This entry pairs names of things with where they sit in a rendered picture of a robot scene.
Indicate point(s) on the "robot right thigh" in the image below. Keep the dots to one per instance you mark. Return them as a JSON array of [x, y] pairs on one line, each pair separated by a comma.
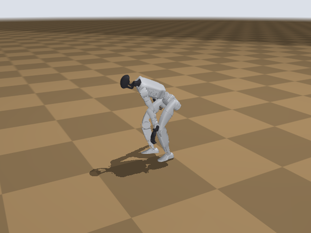
[[145, 122]]

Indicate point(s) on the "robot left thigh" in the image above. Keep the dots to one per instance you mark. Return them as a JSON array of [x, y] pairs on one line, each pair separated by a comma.
[[168, 113]]

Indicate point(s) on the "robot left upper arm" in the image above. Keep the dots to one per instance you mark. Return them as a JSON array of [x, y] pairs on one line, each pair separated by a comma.
[[145, 95]]

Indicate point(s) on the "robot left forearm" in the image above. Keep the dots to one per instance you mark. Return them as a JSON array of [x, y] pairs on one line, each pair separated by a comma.
[[153, 118]]

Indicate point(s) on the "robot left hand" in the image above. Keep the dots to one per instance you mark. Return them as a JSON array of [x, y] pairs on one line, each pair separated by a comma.
[[154, 134]]

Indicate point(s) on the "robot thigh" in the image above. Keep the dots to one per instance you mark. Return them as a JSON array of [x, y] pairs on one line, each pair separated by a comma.
[[168, 113], [145, 122]]

